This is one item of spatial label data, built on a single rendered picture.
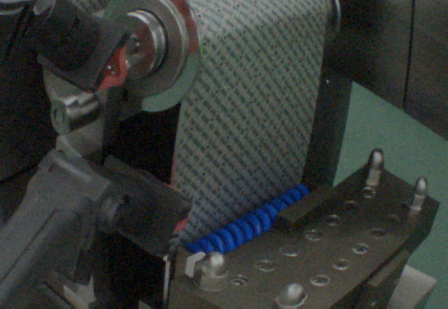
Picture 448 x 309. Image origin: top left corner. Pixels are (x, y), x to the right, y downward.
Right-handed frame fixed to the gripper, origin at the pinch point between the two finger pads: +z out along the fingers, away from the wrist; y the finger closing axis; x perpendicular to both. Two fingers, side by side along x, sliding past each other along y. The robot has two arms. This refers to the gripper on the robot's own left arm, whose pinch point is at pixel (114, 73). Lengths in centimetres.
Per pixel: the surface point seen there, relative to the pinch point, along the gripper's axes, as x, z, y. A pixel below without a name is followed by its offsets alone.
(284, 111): 6.6, 21.6, 6.4
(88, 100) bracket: -3.4, 1.9, -3.0
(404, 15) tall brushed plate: 27.4, 25.0, 14.8
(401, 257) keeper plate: -1.2, 31.9, 27.4
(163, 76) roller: 2.0, 2.6, 3.8
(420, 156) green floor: 55, 264, -51
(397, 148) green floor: 52, 260, -63
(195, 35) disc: 6.2, -0.3, 6.3
